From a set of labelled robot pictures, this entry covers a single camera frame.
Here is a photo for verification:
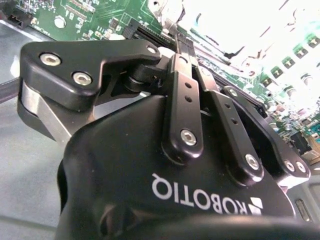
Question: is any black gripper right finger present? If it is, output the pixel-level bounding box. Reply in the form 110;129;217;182
185;39;312;189

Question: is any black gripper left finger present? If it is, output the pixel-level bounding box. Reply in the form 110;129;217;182
16;34;205;165

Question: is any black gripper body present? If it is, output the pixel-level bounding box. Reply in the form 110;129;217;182
53;94;320;240

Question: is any metal locking lever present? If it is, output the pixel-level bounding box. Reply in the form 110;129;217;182
163;18;181;51

